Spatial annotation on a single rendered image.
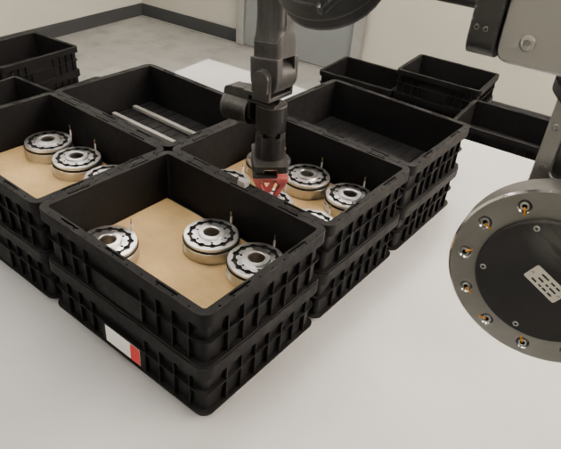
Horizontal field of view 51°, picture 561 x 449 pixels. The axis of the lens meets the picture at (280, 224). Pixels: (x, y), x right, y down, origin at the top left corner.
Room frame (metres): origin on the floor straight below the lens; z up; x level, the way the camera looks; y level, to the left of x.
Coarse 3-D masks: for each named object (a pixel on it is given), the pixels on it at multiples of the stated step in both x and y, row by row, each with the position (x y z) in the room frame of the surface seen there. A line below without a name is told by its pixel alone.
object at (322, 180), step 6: (294, 168) 1.14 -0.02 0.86; (318, 168) 1.15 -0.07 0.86; (288, 174) 1.11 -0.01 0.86; (294, 174) 1.11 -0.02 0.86; (318, 174) 1.12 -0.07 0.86; (324, 174) 1.13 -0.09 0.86; (294, 180) 1.09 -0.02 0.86; (300, 180) 1.09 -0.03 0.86; (318, 180) 1.09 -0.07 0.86; (324, 180) 1.10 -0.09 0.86; (300, 186) 1.06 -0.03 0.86; (306, 186) 1.06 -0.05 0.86; (312, 186) 1.07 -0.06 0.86; (318, 186) 1.07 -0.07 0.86
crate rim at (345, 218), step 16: (224, 128) 1.16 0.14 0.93; (304, 128) 1.20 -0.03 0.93; (192, 144) 1.08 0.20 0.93; (352, 144) 1.14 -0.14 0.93; (192, 160) 1.01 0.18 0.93; (384, 160) 1.08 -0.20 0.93; (224, 176) 0.96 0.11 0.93; (400, 176) 1.02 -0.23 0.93; (384, 192) 0.97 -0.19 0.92; (352, 208) 0.88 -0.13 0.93; (368, 208) 0.92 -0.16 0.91; (336, 224) 0.83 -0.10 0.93
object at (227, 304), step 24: (72, 192) 0.86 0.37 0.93; (240, 192) 0.91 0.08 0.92; (48, 216) 0.78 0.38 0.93; (72, 240) 0.75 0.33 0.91; (96, 240) 0.73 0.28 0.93; (312, 240) 0.78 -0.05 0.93; (120, 264) 0.68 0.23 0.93; (288, 264) 0.72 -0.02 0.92; (144, 288) 0.64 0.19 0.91; (168, 288) 0.63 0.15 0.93; (240, 288) 0.65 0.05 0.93; (192, 312) 0.59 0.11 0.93; (216, 312) 0.59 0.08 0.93
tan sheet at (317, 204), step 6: (240, 162) 1.20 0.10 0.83; (228, 168) 1.17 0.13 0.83; (234, 168) 1.17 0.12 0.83; (240, 168) 1.17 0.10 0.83; (246, 174) 1.15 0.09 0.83; (252, 180) 1.12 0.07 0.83; (294, 198) 1.06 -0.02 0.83; (294, 204) 1.04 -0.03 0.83; (300, 204) 1.04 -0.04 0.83; (306, 204) 1.04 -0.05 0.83; (312, 204) 1.05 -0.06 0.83; (318, 204) 1.05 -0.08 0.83; (324, 210) 1.03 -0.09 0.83
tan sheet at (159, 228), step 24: (144, 216) 0.94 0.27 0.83; (168, 216) 0.95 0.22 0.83; (192, 216) 0.96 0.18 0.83; (144, 240) 0.87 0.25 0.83; (168, 240) 0.88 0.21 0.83; (240, 240) 0.90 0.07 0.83; (144, 264) 0.80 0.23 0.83; (168, 264) 0.81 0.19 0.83; (192, 264) 0.81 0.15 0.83; (192, 288) 0.75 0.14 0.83; (216, 288) 0.75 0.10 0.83
